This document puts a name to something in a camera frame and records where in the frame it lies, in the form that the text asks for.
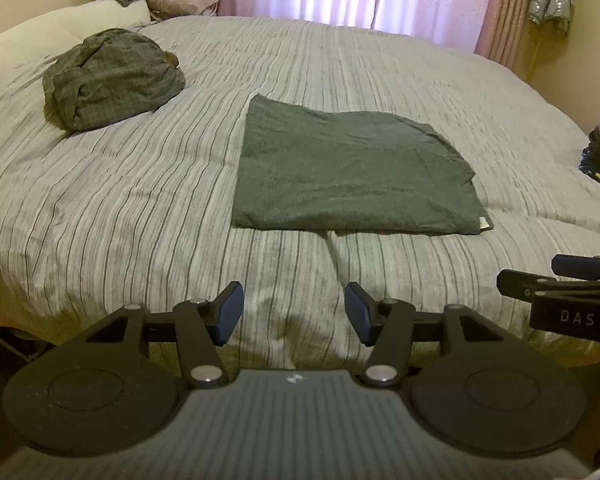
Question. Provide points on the cream headboard cushion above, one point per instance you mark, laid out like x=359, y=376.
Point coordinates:
x=55, y=25

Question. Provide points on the bed with striped cover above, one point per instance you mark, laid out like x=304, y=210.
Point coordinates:
x=105, y=210

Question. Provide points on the grey t-shirt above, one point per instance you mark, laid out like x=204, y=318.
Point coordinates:
x=340, y=170

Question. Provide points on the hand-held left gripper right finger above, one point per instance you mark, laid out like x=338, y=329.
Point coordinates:
x=358, y=310

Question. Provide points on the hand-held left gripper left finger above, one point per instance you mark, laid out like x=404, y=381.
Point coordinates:
x=230, y=310

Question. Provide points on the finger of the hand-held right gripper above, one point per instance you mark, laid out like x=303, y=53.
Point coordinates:
x=522, y=284
x=577, y=266

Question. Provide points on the tan cloth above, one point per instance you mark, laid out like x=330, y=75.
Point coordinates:
x=171, y=60

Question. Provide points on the pink pleated drape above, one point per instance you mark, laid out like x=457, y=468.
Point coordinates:
x=505, y=15

